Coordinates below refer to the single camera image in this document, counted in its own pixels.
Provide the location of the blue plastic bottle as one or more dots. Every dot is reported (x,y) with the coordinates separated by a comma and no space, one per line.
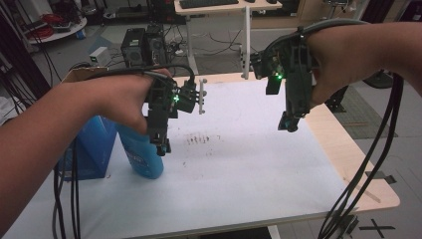
(144,156)

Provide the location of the brown cardboard box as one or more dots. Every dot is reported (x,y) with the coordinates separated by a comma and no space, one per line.
(84,73)

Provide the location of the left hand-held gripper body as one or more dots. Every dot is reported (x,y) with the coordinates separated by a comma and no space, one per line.
(159,106)

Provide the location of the blue carton box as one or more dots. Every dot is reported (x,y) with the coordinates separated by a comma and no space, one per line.
(91,149)

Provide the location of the person's left hand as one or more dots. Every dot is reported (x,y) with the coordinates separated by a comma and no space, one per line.
(119,99)

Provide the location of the black keyboard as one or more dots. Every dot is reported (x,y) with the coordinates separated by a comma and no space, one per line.
(209,3)

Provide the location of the black chair base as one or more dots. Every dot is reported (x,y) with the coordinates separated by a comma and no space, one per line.
(338,99)

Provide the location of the person's right hand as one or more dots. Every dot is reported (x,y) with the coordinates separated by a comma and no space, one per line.
(345,56)

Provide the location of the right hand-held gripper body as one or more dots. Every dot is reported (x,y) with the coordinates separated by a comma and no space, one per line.
(297,73)

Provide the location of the white-legged wooden desk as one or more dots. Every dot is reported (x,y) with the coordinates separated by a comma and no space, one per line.
(245,33)

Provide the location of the black computer tower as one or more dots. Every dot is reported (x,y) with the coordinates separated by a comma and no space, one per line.
(142,46)

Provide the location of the round white table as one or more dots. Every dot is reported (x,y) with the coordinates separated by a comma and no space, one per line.
(59,35)

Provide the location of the small white device box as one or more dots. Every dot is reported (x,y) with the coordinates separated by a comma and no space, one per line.
(100,55)

